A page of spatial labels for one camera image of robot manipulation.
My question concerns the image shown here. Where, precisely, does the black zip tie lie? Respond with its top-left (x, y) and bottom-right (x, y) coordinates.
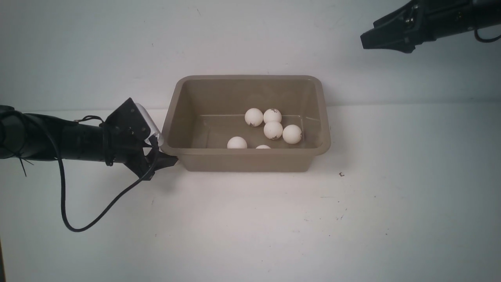
top-left (0, 146), bottom-right (34, 177)

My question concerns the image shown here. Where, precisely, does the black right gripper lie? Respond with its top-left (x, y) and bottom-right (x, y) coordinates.
top-left (360, 0), bottom-right (437, 54)

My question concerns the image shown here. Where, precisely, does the tan plastic bin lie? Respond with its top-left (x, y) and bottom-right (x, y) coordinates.
top-left (161, 75), bottom-right (331, 172)

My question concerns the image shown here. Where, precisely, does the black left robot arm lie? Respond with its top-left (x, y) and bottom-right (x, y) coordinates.
top-left (1, 99), bottom-right (177, 180)

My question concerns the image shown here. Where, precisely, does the white plain table-tennis ball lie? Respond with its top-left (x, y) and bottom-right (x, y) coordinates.
top-left (227, 136), bottom-right (248, 149)

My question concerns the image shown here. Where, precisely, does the black left camera cable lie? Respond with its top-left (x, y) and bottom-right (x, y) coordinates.
top-left (23, 114), bottom-right (160, 233)

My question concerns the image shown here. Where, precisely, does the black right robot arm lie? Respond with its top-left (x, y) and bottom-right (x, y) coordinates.
top-left (361, 0), bottom-right (501, 54)

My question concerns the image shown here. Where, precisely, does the white ball with logo front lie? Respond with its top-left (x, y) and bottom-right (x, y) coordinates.
top-left (281, 125), bottom-right (303, 145)

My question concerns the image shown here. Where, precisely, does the white ball with smudge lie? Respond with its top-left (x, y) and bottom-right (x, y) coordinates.
top-left (263, 120), bottom-right (283, 140)

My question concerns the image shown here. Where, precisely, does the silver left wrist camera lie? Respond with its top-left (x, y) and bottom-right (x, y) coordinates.
top-left (105, 98), bottom-right (164, 147)

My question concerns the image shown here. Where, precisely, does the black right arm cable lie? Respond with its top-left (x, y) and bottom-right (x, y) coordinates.
top-left (474, 23), bottom-right (501, 43)

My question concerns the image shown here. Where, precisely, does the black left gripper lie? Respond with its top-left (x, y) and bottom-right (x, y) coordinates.
top-left (104, 125), bottom-right (178, 181)

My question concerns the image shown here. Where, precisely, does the white ball with logo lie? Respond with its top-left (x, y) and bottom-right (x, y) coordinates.
top-left (281, 125), bottom-right (303, 145)
top-left (263, 108), bottom-right (282, 124)

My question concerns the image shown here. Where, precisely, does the white ball with logo rear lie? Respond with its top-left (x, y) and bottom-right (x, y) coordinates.
top-left (263, 108), bottom-right (282, 124)

